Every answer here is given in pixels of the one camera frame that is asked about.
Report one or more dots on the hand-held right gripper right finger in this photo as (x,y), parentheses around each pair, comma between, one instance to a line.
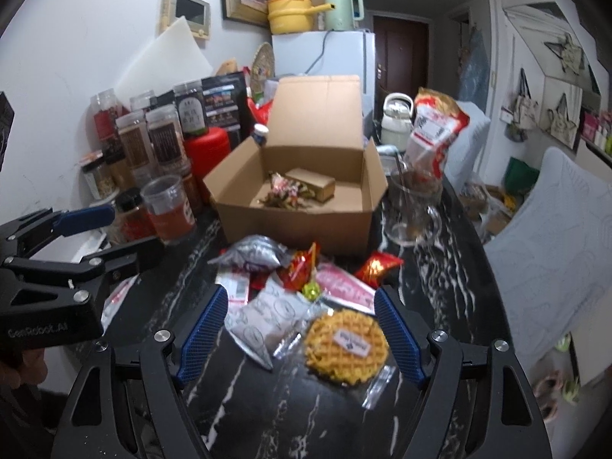
(397,334)

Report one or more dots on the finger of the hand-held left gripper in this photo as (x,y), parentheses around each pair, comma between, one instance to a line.
(88,217)
(129,256)

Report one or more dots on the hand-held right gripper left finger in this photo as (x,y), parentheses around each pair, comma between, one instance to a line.
(205,330)

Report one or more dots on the red and white packet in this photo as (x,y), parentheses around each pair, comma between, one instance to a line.
(234,287)

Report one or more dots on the round waffle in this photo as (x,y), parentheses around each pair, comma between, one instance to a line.
(344,346)

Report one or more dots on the silver foil snack packet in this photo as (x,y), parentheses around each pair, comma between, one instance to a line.
(251,251)

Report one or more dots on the red patterned snack packet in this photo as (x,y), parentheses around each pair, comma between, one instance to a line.
(299,270)

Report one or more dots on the person's left hand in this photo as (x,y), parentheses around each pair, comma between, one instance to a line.
(24,366)

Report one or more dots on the white paper sheets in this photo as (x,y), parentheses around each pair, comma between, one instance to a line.
(91,246)

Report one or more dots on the clear plastic wrapper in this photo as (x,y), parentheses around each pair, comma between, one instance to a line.
(117,299)

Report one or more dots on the white packet with circle print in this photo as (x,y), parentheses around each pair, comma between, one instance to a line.
(267,318)

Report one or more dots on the pink and white flat packet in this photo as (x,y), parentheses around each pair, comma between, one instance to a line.
(344,289)

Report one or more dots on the small red snack packet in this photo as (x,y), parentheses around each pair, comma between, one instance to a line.
(377,267)

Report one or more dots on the green and yellow wrapped candy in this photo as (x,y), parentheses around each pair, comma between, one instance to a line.
(311,290)

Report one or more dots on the group of clear plastic jars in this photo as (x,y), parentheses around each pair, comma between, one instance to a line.
(162,138)

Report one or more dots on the red round container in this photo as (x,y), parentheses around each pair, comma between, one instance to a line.
(208,153)

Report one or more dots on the glass pitcher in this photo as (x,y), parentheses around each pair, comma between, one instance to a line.
(411,201)

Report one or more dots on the bundle of wrapped candies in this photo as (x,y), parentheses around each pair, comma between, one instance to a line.
(282,193)

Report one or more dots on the pair of slippers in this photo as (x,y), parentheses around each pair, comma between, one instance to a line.
(557,392)

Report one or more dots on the small brown carton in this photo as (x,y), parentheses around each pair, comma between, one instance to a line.
(311,184)

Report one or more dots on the white cutting board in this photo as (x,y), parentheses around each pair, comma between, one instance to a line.
(167,62)

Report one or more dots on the black coffee bag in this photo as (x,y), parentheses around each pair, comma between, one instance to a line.
(224,100)

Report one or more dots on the red plastic bag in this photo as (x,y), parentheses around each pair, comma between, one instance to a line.
(260,112)

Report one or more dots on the green bag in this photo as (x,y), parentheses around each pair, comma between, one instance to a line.
(522,177)

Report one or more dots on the large red and white bag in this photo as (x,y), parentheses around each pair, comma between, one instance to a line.
(432,129)

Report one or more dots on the hanging canvas tote bag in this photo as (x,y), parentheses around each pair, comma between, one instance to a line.
(523,110)

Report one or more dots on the hanging blue bag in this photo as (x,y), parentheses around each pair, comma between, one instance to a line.
(475,69)

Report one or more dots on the dark brown door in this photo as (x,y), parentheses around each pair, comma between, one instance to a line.
(399,57)

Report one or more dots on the yellow enamel pot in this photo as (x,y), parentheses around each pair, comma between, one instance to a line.
(287,16)

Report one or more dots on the white refrigerator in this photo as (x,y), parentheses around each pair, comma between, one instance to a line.
(334,55)

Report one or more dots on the pale green electric kettle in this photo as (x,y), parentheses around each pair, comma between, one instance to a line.
(339,9)

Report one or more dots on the beige wall intercom panel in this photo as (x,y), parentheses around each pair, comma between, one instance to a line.
(189,12)

